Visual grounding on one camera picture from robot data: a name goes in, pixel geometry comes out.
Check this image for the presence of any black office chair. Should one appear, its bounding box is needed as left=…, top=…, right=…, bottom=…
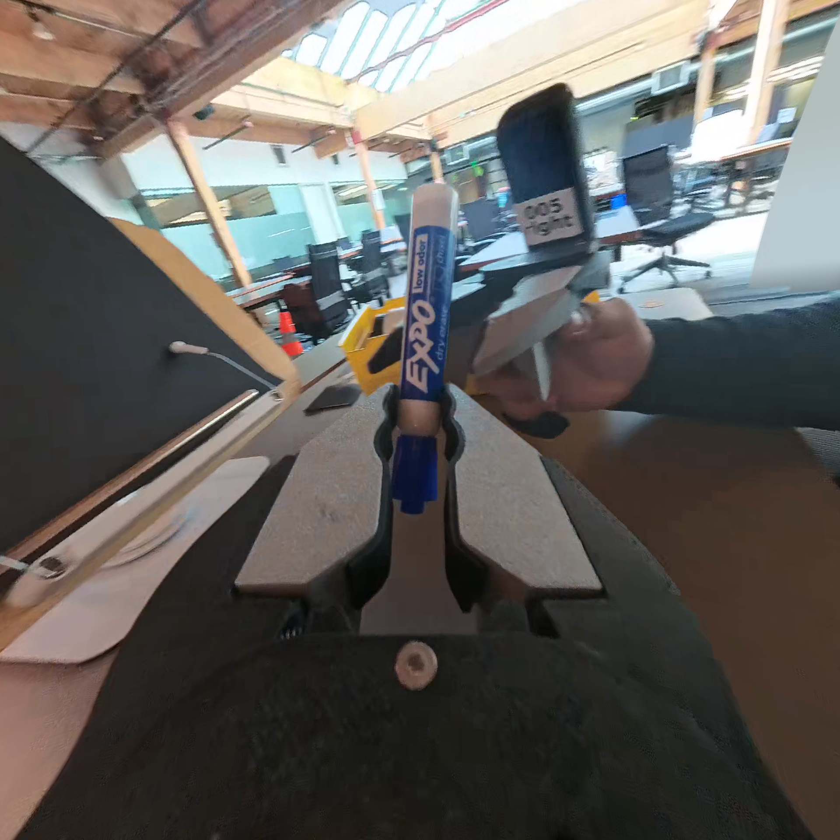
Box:
left=619, top=145, right=718, bottom=295
left=458, top=197, right=504, bottom=245
left=307, top=242, right=353, bottom=337
left=356, top=229, right=392, bottom=307

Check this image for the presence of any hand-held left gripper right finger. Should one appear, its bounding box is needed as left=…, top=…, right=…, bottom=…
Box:
left=441, top=384, right=605, bottom=614

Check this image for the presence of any black wooden book stand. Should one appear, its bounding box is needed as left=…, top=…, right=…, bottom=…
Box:
left=0, top=136, right=304, bottom=665

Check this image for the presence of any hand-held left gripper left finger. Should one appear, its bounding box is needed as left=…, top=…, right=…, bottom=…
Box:
left=235, top=384, right=400, bottom=610

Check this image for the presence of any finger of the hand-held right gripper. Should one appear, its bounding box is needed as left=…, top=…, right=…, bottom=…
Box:
left=489, top=268, right=601, bottom=330
left=471, top=303, right=580, bottom=379

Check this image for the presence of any wooden window post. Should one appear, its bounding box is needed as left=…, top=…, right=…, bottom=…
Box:
left=166, top=120, right=255, bottom=287

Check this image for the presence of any black flat pad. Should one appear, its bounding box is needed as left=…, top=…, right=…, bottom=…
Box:
left=303, top=384, right=364, bottom=415

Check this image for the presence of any person's right hand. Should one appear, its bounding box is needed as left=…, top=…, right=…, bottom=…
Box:
left=487, top=297, right=657, bottom=422

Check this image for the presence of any dark red chair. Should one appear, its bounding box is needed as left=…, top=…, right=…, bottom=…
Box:
left=281, top=282, right=324, bottom=343

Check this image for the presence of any blue dry erase marker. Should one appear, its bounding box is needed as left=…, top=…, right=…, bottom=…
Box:
left=391, top=183, right=461, bottom=517

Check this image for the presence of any person's right forearm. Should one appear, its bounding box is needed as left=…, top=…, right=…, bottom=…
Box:
left=625, top=297, right=840, bottom=432

